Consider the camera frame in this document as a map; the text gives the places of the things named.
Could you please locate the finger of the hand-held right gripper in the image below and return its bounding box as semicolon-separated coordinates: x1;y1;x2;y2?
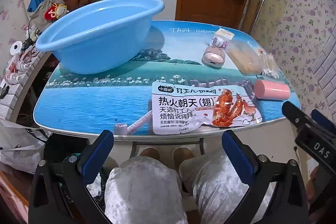
312;109;336;135
282;101;335;165

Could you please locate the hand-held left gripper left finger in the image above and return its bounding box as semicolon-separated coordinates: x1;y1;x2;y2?
28;130;114;224

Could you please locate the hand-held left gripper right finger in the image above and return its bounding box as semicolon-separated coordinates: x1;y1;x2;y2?
221;130;310;224

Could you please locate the cotton swab bag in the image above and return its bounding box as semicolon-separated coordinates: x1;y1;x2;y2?
256;47;280;80

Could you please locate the clear toothpick box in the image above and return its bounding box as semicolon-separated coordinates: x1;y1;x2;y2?
226;40;264;75

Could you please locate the blue plastic basin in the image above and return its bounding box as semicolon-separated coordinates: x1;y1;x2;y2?
35;0;165;75

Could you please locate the person's right hand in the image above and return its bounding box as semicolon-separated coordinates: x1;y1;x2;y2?
305;166;320;204

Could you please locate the pink cylinder roll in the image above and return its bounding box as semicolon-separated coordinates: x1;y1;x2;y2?
253;79;291;101

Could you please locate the person's right leg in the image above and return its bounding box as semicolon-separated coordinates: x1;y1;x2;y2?
180;153;276;224

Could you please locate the person's leg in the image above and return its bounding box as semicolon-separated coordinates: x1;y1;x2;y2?
104;156;188;224
180;153;276;224

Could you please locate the pink toothbrush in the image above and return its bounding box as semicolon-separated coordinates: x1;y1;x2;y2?
115;110;153;135

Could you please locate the brown slipper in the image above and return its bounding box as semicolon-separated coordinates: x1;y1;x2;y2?
172;147;195;164
138;147;160;161

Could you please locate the landscape print folding table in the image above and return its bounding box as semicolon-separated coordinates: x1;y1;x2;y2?
33;21;301;159

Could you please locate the person's left leg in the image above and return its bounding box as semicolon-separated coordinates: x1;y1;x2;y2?
104;156;188;224

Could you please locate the white chicken wing snack packet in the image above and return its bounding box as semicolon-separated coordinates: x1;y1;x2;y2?
148;81;263;135

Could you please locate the white plastic floor bag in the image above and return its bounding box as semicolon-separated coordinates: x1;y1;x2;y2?
0;119;50;174

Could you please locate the pink hippo toy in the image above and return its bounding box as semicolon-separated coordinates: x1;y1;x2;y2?
202;36;228;67

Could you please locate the tiled curved shelf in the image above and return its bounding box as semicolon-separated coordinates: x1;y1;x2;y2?
0;51;53;122

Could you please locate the small pink card packet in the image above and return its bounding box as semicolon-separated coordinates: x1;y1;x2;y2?
217;28;235;39

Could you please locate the metal pole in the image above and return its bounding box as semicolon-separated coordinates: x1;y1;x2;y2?
249;0;268;33

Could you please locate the row of small bottles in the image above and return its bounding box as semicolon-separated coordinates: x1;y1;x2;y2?
4;48;37;83

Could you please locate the white plush toy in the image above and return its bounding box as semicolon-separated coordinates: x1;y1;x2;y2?
28;26;40;41

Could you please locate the red plush charm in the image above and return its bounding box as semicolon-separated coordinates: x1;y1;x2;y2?
44;3;59;20

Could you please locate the white round camera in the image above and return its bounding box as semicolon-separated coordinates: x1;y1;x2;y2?
9;41;23;54

